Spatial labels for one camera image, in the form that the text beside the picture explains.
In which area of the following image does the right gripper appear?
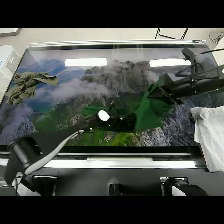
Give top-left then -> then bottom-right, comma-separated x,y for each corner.
148,74 -> 184,102

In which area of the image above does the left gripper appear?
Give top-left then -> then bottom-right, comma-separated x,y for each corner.
115,112 -> 137,132

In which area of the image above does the white garment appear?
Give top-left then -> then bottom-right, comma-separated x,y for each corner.
189,105 -> 224,173

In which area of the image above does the olive green garment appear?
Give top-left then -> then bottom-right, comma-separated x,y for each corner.
5,71 -> 60,106

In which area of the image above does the silver frame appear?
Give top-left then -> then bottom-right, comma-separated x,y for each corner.
0,39 -> 210,197

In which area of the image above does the black cable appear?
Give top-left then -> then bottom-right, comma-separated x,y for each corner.
199,47 -> 224,56

